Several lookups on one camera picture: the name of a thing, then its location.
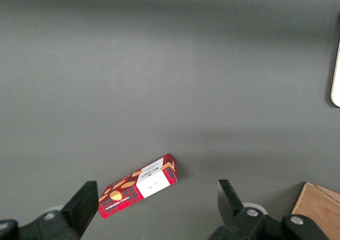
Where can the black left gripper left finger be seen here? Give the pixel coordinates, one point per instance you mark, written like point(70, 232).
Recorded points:
point(77, 213)

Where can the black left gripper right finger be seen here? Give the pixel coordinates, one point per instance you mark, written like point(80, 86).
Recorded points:
point(239, 218)

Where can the red tartan shortbread box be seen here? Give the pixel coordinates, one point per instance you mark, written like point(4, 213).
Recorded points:
point(148, 184)

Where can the light oak wooden cabinet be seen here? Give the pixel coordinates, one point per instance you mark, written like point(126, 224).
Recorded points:
point(318, 213)

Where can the beige rectangular tray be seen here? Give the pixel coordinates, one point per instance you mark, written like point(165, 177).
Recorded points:
point(336, 86)

